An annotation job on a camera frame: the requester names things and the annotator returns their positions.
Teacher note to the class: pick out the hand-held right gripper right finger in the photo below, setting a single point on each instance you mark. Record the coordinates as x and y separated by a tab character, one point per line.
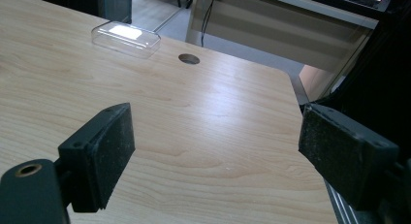
345	153

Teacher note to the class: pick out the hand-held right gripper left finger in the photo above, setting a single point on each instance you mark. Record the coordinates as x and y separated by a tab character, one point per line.
97	159

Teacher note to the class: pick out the clear plastic box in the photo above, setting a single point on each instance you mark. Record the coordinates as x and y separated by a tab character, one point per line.
126	39

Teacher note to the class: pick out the beige desk with panel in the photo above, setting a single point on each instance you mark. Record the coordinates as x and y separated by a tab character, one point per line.
278	30

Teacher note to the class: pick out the dark cabinet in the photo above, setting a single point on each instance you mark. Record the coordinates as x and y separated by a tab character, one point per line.
87	4

